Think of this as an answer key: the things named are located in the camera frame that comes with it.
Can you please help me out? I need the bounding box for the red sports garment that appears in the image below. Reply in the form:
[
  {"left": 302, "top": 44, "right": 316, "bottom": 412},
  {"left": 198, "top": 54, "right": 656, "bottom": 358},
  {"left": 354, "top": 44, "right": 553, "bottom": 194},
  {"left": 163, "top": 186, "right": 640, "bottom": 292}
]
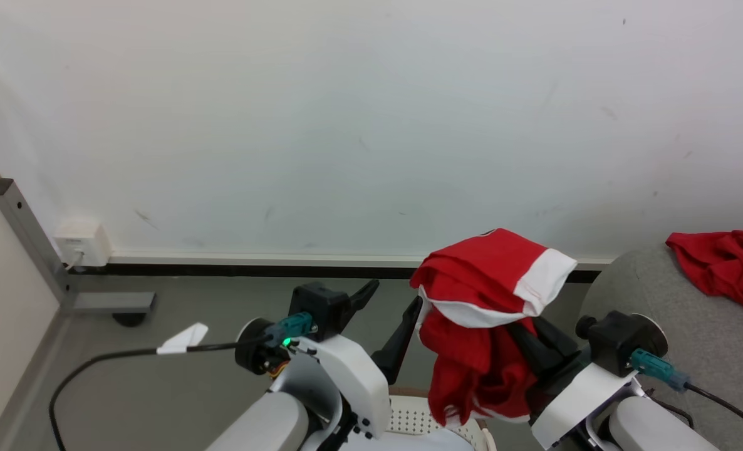
[{"left": 665, "top": 223, "right": 743, "bottom": 318}]

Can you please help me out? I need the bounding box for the white and black baseboard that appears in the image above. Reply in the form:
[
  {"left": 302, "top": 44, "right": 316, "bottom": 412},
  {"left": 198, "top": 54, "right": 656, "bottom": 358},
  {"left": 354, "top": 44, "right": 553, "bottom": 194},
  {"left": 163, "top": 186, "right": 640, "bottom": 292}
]
[{"left": 68, "top": 251, "right": 618, "bottom": 281}]

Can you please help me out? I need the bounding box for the white wall socket box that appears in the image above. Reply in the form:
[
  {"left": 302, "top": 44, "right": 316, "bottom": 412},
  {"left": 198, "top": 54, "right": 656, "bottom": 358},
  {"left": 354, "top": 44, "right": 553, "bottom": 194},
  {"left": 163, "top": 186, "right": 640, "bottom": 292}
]
[{"left": 53, "top": 217, "right": 113, "bottom": 270}]

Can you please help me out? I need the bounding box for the teal right cable connector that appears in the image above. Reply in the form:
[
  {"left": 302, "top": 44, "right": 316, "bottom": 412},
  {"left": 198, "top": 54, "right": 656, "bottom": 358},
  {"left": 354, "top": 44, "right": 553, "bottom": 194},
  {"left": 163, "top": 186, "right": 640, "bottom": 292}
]
[{"left": 630, "top": 348, "right": 692, "bottom": 393}]

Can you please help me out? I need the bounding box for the teal left cable connector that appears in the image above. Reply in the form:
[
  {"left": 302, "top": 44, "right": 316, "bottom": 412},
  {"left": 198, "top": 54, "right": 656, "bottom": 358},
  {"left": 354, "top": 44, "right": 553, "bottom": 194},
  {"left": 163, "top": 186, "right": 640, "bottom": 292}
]
[{"left": 264, "top": 311, "right": 318, "bottom": 349}]

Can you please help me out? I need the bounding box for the white perforated laundry basket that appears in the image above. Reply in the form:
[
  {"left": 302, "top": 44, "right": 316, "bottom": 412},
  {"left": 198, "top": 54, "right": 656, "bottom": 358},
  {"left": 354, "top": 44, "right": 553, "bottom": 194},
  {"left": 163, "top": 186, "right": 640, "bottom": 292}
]
[{"left": 384, "top": 387, "right": 499, "bottom": 451}]

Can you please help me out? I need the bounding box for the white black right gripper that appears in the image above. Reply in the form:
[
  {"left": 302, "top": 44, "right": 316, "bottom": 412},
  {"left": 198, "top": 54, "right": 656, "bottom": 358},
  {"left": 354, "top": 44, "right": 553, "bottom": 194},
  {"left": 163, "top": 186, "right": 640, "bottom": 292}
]
[{"left": 508, "top": 316, "right": 647, "bottom": 451}]

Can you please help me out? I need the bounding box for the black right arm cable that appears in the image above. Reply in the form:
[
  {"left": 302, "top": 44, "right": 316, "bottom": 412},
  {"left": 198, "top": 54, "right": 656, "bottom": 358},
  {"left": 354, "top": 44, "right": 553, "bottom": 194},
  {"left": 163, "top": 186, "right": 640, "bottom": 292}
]
[{"left": 685, "top": 382, "right": 743, "bottom": 434}]

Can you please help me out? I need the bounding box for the white cable tag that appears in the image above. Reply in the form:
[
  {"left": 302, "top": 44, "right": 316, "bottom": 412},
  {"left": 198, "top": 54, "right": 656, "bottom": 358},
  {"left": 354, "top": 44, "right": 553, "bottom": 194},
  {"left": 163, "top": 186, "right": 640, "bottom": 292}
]
[{"left": 157, "top": 322, "right": 210, "bottom": 356}]

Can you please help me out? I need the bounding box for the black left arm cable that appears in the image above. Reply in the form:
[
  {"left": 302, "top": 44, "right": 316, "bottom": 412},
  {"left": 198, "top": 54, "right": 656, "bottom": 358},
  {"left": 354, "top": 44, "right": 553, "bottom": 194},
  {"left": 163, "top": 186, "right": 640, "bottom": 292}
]
[{"left": 48, "top": 338, "right": 273, "bottom": 451}]

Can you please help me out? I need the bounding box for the grey metal frame post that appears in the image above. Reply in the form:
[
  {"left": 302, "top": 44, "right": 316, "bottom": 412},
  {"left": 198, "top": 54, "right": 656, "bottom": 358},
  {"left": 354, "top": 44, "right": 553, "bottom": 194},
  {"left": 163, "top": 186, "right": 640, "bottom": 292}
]
[{"left": 0, "top": 178, "right": 157, "bottom": 315}]

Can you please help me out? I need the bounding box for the teal cable connector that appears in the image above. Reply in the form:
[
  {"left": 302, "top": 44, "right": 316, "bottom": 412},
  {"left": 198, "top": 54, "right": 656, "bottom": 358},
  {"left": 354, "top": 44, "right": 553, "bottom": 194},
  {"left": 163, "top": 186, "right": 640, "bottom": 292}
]
[
  {"left": 630, "top": 348, "right": 692, "bottom": 393},
  {"left": 264, "top": 311, "right": 318, "bottom": 349}
]

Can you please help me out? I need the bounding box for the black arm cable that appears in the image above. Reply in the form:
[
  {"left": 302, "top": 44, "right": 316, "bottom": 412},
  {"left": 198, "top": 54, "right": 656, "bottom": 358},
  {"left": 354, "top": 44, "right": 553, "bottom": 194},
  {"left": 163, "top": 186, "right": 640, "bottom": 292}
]
[
  {"left": 685, "top": 382, "right": 743, "bottom": 434},
  {"left": 48, "top": 338, "right": 273, "bottom": 451}
]

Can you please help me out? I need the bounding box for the red and white shirt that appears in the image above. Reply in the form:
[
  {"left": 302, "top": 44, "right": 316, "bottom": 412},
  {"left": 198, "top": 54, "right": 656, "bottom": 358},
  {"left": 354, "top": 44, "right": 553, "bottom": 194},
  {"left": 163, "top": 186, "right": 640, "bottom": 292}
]
[{"left": 409, "top": 227, "right": 578, "bottom": 428}]

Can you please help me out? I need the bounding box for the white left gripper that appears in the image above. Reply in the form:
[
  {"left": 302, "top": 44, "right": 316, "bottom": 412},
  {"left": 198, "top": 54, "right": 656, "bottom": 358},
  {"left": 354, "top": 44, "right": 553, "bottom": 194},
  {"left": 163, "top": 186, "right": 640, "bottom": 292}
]
[{"left": 270, "top": 279, "right": 423, "bottom": 440}]

